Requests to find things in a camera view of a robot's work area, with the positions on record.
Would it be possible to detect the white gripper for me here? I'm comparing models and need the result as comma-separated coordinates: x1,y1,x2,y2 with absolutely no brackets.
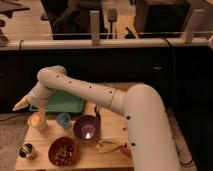
13,82,53,111

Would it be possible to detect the orange apple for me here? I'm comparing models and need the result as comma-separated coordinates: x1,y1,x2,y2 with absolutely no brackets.
31,114,43,123

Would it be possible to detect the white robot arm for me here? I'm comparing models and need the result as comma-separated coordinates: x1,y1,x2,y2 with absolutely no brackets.
13,65,181,171

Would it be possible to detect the small blue cup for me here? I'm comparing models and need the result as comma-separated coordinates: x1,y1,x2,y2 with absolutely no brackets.
56,113,71,129

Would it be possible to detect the small metal cup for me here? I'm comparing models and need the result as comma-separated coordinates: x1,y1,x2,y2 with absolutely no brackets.
19,143,36,160

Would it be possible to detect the green plastic tray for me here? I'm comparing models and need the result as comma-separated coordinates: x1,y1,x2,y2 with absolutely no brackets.
29,89,87,114

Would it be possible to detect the purple bowl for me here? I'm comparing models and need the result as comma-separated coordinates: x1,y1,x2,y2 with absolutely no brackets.
73,115,101,140

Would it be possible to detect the brown bowl with beads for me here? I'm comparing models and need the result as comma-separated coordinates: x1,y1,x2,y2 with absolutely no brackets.
48,137,78,166

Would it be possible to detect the yellow banana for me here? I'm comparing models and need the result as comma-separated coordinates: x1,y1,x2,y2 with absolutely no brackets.
96,140,125,153

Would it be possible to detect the orange carrot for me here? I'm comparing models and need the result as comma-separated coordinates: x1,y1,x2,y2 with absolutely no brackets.
120,147,132,158

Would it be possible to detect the white railing post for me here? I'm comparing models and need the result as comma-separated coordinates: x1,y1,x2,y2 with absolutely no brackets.
181,9,205,43
90,10,100,46

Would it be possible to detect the white right railing post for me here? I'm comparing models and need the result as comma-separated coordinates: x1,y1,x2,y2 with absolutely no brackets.
181,9,205,43

